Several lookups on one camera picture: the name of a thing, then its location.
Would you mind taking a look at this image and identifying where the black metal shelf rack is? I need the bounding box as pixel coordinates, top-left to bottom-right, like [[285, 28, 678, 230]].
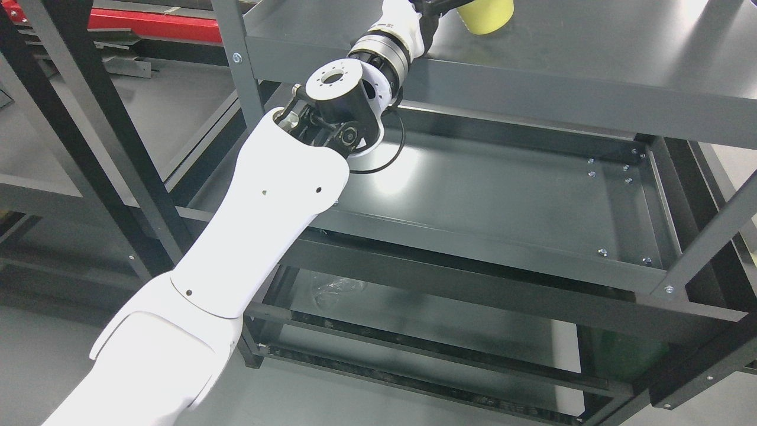
[[2, 1, 247, 312]]

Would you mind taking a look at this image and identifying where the red metal beam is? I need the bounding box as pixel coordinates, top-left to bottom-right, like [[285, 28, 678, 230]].
[[0, 0, 224, 46]]

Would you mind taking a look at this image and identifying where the grey metal shelf unit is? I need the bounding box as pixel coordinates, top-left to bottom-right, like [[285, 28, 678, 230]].
[[201, 1, 755, 425]]

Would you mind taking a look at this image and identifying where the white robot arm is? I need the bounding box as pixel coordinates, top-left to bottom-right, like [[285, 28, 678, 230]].
[[45, 25, 425, 425]]

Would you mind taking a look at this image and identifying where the yellow plastic cup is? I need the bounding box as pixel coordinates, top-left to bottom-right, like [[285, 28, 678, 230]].
[[456, 1, 515, 36]]

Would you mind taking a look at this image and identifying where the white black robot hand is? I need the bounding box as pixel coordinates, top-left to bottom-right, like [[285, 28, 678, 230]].
[[368, 1, 471, 60]]

